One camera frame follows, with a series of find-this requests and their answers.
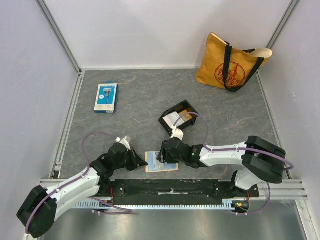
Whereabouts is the aluminium corner post left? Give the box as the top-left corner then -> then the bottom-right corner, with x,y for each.
34,0 -> 83,75

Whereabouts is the gold VIP card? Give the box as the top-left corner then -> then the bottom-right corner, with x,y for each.
178,110 -> 193,122

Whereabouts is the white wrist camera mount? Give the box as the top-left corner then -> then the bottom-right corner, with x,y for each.
170,125 -> 184,141
115,136 -> 132,151

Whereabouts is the grey slotted cable duct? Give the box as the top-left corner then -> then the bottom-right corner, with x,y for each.
72,199 -> 235,211

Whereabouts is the aluminium corner post right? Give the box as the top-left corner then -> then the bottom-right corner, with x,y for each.
266,0 -> 301,49

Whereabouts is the blue razor package box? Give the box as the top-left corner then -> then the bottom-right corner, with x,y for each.
94,83 -> 119,114

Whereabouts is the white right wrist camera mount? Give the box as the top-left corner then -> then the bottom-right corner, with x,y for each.
170,125 -> 184,141

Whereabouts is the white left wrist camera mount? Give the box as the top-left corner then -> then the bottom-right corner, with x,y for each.
115,136 -> 132,151

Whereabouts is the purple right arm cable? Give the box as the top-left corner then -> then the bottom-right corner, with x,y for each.
172,112 -> 295,216

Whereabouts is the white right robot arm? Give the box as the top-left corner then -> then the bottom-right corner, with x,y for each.
157,136 -> 286,197

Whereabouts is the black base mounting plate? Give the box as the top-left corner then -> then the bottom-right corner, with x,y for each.
96,179 -> 260,205

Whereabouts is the yellow Trader Joe's tote bag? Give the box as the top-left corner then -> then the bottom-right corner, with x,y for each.
195,32 -> 273,93

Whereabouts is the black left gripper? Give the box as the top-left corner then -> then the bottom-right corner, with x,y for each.
113,146 -> 148,171

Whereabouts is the stack of white cards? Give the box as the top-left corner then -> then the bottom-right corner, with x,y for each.
162,111 -> 185,128

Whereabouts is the black plastic card box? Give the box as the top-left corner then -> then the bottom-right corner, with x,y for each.
158,100 -> 198,136

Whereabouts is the beige leather card holder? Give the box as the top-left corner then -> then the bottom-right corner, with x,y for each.
144,151 -> 179,173

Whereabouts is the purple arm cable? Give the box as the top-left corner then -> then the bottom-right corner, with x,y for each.
24,131 -> 133,235
172,112 -> 295,216

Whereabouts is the silver white VIP card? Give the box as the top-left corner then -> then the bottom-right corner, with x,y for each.
146,151 -> 165,172

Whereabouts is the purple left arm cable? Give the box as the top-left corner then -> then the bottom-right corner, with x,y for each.
24,131 -> 133,235

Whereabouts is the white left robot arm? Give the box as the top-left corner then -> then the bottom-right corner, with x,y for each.
16,143 -> 148,238

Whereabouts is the aluminium corner post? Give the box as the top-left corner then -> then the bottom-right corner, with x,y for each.
34,0 -> 83,75
266,0 -> 301,49

